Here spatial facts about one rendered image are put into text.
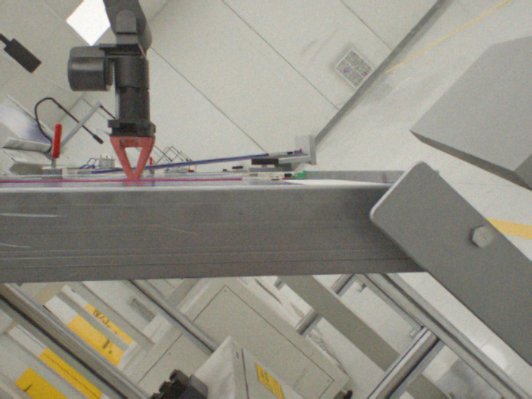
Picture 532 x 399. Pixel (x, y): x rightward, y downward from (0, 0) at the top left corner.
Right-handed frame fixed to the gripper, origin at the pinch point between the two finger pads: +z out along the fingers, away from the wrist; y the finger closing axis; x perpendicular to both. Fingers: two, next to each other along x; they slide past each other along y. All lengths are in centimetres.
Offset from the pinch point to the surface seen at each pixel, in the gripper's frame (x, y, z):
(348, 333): 45, -40, 38
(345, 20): 191, -749, -235
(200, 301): 7, -86, 39
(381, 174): 30, 46, 0
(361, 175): 29.8, 39.1, 0.4
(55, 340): -16.6, -11.5, 30.3
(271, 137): 81, -750, -64
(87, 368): -10.9, -11.3, 35.9
